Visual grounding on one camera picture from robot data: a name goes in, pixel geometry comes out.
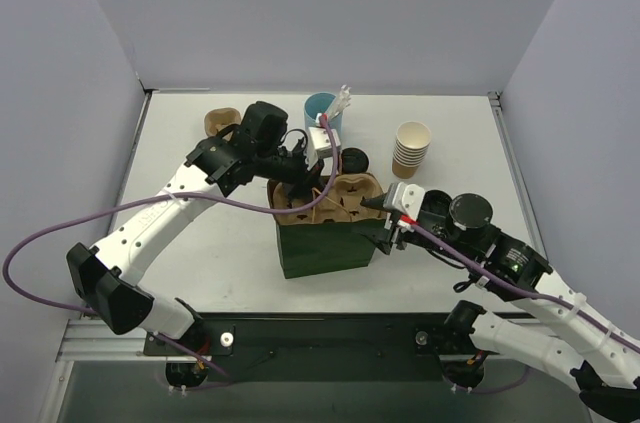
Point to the pulp cup carrier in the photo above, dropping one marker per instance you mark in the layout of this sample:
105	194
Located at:
342	204

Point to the brown paper bag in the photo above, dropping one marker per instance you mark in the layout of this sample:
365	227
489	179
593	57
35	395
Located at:
306	250

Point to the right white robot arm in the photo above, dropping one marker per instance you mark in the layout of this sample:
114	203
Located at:
582	349

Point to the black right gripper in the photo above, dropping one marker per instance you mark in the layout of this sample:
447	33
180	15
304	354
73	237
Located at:
391	225

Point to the stack of brown paper cups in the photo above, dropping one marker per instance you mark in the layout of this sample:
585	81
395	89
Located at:
412	141

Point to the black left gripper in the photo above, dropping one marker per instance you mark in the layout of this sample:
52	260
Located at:
304	173

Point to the black plastic cup lid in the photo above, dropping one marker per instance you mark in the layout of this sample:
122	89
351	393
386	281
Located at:
353	161

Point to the light blue cylindrical container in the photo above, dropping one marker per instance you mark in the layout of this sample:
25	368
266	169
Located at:
319	103

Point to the stack of pulp cup carriers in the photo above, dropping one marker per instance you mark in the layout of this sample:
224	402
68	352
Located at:
218	119

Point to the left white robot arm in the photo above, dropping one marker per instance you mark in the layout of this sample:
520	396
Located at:
107	274

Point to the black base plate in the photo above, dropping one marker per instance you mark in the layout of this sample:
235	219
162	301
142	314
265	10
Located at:
324	347

